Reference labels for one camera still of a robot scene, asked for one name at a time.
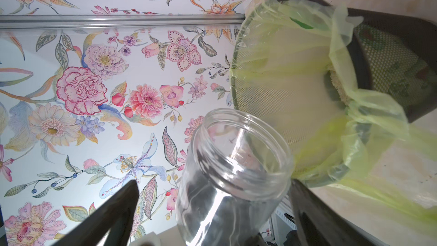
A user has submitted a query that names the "aluminium corner post left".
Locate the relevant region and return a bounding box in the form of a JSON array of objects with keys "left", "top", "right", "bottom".
[{"left": 1, "top": 14, "right": 245, "bottom": 30}]

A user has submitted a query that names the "green plastic bin liner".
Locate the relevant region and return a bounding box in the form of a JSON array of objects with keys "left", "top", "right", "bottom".
[{"left": 230, "top": 0, "right": 437, "bottom": 236}]

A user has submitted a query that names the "rice pile in bin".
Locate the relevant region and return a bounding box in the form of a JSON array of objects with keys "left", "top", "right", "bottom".
[{"left": 330, "top": 70, "right": 350, "bottom": 106}]

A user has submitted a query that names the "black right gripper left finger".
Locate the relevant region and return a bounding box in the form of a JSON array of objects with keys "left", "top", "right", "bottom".
[{"left": 56, "top": 181, "right": 139, "bottom": 246}]

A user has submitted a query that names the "black mesh waste bin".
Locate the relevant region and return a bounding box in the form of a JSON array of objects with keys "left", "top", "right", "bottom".
[{"left": 230, "top": 0, "right": 437, "bottom": 187}]

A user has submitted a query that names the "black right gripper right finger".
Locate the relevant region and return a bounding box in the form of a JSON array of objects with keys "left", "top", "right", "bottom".
[{"left": 290, "top": 179, "right": 374, "bottom": 246}]

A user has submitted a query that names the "jar brown lid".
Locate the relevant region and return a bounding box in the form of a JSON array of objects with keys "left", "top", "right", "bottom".
[{"left": 176, "top": 108, "right": 294, "bottom": 246}]

